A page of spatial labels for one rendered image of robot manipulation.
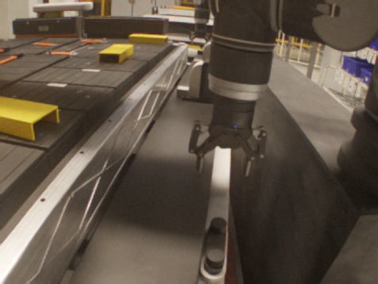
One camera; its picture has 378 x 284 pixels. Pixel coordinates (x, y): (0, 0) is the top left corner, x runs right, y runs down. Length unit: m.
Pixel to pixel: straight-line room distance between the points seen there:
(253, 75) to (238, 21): 0.09
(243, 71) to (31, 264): 0.39
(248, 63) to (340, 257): 0.48
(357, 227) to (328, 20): 0.42
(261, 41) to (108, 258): 0.39
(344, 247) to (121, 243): 0.47
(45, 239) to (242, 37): 0.38
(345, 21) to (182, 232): 0.39
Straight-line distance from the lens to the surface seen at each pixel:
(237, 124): 0.50
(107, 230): 0.46
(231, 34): 0.45
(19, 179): 0.38
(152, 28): 1.44
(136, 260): 0.42
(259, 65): 0.46
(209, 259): 0.42
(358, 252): 0.72
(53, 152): 0.45
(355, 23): 0.42
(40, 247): 0.33
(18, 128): 0.47
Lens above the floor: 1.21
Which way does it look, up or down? 28 degrees down
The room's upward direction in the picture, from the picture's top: 6 degrees clockwise
